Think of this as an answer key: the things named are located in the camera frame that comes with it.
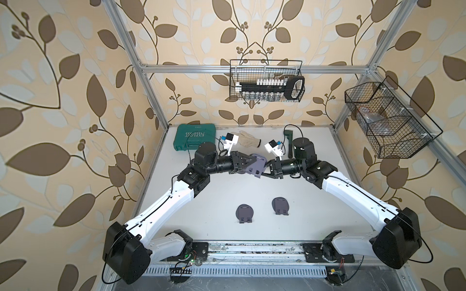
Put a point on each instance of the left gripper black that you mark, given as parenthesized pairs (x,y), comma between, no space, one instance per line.
(236,161)

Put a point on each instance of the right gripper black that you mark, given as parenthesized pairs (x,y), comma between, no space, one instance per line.
(276,164)

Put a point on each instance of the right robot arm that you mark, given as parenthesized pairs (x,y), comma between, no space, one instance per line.
(395,235)

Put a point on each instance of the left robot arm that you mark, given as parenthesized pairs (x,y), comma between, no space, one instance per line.
(130,248)

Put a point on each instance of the white work glove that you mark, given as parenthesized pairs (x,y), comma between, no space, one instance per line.
(247,140)

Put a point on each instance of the green black hand tool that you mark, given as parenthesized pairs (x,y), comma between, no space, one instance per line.
(288,134)

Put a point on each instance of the green plastic tool case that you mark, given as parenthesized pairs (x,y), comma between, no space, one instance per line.
(190,136)

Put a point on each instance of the socket set in basket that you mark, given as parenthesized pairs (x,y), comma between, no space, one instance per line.
(288,89)

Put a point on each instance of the plastic bag in basket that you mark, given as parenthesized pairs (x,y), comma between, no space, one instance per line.
(376,124)

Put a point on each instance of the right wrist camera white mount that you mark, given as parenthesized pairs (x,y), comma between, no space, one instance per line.
(275,148)

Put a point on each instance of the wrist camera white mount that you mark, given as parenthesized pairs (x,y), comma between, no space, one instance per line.
(228,141)
(275,148)

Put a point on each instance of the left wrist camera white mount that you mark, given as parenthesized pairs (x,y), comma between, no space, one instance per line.
(228,141)

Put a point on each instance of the black wire basket centre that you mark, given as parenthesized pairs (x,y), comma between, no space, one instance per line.
(250,70)

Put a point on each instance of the black wire basket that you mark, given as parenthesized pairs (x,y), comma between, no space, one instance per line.
(394,123)
(250,70)

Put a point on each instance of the aluminium front rail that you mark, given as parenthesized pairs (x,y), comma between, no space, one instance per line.
(237,252)

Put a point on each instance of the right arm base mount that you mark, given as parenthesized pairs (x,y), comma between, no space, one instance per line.
(318,252)

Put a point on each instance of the black wire basket right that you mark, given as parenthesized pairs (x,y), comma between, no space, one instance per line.
(394,123)

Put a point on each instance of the aluminium frame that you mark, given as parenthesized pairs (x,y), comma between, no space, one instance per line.
(141,70)

